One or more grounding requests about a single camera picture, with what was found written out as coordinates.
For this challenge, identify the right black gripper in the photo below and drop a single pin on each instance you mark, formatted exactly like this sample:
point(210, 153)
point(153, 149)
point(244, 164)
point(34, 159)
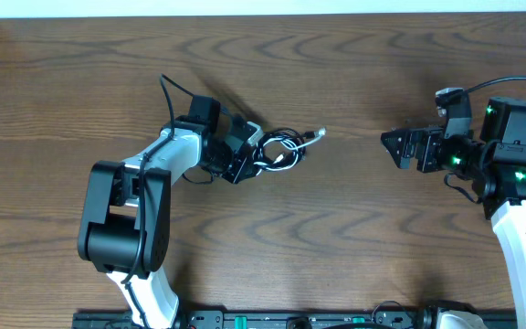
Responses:
point(430, 138)

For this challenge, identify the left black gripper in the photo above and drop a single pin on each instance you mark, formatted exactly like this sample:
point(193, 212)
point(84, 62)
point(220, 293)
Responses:
point(241, 170)

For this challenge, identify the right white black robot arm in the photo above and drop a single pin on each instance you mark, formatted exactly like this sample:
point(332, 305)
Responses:
point(495, 164)

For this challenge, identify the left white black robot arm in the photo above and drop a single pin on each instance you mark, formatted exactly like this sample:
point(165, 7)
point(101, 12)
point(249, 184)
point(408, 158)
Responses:
point(125, 226)

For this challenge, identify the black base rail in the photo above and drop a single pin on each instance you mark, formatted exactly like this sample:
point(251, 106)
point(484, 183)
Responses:
point(388, 314)

